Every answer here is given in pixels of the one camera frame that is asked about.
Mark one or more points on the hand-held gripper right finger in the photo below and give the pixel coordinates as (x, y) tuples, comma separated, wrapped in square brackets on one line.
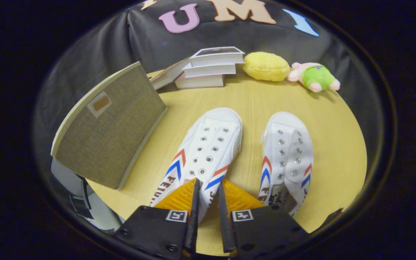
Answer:
[(226, 227)]

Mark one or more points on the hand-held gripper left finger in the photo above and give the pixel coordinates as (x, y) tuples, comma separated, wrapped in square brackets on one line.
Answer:
[(193, 224)]

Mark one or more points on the white shoe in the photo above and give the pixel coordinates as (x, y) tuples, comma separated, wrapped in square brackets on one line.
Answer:
[(287, 151), (211, 141)]

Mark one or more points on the grey fabric storage box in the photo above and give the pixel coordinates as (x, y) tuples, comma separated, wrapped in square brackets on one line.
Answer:
[(110, 133)]

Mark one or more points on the black table clamp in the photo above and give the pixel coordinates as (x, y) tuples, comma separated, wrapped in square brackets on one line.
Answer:
[(332, 216)]

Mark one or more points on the white book with pink cover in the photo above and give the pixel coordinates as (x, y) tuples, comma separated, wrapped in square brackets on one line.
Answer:
[(199, 82)]

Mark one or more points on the brown and tan cardboard folder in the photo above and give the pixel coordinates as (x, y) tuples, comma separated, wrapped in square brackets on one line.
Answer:
[(166, 76)]

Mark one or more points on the white thin book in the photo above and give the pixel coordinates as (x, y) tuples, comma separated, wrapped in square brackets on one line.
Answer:
[(208, 70)]

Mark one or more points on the yellow plush toy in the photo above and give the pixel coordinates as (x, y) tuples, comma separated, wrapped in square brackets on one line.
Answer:
[(265, 66)]

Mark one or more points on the white book with dark cover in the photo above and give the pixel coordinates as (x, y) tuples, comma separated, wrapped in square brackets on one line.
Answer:
[(215, 57)]

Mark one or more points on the pink and green plush toy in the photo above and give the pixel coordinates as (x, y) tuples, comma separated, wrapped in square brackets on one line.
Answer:
[(316, 77)]

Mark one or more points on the black backdrop cloth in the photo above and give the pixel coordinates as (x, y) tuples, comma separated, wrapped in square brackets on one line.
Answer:
[(121, 43)]

